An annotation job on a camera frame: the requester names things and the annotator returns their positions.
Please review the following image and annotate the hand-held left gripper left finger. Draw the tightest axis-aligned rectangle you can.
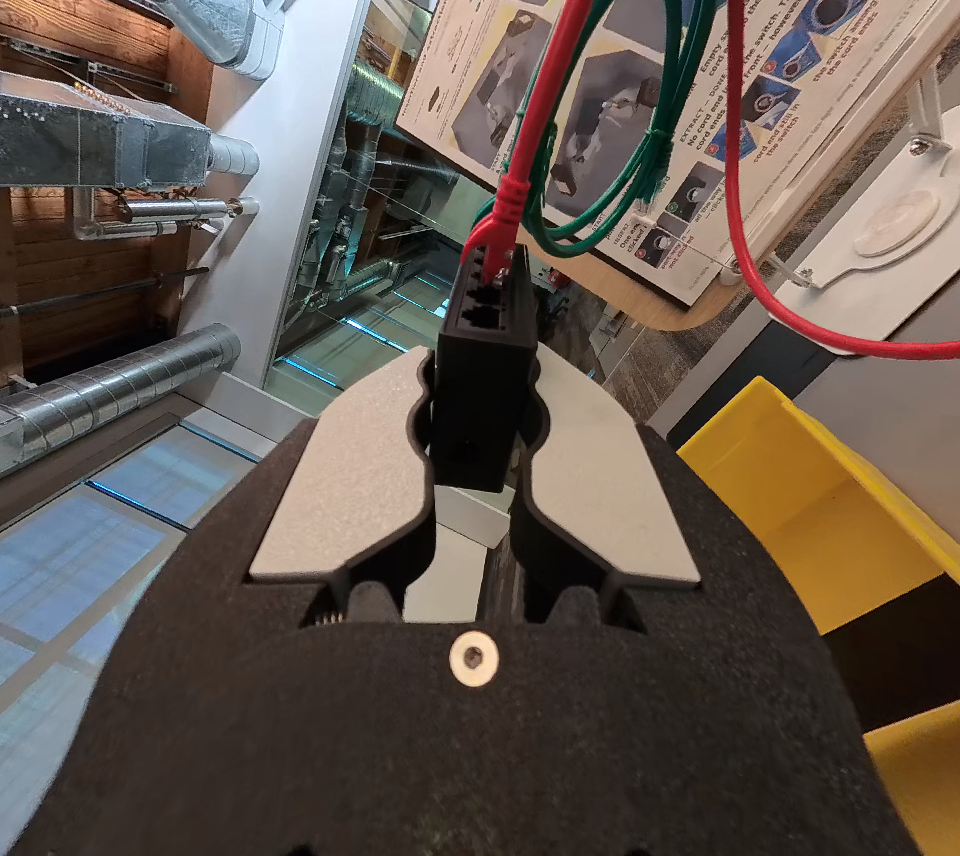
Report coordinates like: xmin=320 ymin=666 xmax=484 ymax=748
xmin=245 ymin=347 xmax=439 ymax=587

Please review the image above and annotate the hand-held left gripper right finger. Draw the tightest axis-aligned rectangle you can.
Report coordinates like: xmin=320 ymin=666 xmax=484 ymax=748
xmin=519 ymin=344 xmax=703 ymax=590

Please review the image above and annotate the black ethernet port box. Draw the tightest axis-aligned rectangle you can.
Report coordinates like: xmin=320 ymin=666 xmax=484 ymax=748
xmin=429 ymin=239 xmax=546 ymax=494

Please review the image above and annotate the yellow plastic bin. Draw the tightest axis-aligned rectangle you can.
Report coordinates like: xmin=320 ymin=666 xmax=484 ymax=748
xmin=678 ymin=377 xmax=960 ymax=856

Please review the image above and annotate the green ethernet cable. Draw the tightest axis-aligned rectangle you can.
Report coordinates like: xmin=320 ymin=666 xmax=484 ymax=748
xmin=510 ymin=0 xmax=724 ymax=262

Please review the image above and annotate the red ethernet cable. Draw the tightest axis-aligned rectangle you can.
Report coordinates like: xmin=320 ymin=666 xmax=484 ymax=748
xmin=459 ymin=0 xmax=960 ymax=359

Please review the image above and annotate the white pillar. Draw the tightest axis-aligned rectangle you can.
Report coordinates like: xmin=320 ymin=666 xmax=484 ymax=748
xmin=180 ymin=0 xmax=376 ymax=415

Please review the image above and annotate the white sign base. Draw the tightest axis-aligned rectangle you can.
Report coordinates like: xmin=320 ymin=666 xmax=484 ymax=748
xmin=765 ymin=77 xmax=960 ymax=340

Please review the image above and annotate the printed instruction sheet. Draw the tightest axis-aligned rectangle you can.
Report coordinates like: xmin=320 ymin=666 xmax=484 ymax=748
xmin=395 ymin=0 xmax=960 ymax=307

